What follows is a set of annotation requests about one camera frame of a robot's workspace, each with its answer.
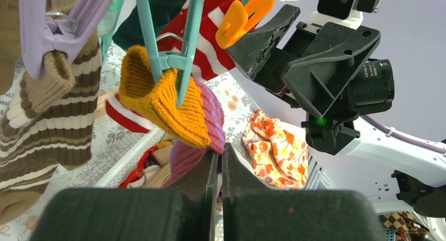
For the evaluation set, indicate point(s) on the red white striped sock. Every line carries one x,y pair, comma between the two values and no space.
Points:
169,16

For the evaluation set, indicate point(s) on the orange clothes peg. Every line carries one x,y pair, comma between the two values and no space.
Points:
241,17

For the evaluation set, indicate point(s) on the purple clothes peg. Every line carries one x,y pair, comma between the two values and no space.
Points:
43,31

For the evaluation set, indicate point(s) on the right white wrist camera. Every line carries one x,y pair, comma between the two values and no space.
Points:
345,6

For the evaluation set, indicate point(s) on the floral table mat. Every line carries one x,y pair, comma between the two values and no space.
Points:
111,141

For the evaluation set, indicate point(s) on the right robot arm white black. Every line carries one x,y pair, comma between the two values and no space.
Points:
395,172

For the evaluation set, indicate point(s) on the teal patterned sock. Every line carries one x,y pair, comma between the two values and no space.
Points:
107,26

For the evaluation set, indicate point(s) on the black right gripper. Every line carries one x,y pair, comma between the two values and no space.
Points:
316,64

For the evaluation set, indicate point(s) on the white plastic laundry basket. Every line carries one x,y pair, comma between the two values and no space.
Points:
119,172

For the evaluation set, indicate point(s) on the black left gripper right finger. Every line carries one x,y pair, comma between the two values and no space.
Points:
246,201

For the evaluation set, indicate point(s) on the wooden hanger rack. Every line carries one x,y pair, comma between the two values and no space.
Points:
101,102

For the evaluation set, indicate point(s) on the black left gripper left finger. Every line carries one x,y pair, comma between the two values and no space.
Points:
192,214

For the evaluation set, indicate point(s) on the argyle tan sock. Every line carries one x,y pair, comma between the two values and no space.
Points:
402,226

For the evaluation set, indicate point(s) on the brown ribbed sock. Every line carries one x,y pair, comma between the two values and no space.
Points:
10,42

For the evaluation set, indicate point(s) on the brown white striped sock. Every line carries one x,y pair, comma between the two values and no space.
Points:
48,123

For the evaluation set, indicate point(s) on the floral orange bag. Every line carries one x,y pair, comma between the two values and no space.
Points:
280,157

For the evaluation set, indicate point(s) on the red santa sock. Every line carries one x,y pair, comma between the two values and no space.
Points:
147,167

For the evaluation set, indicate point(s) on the maroon sock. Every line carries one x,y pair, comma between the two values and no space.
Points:
197,125

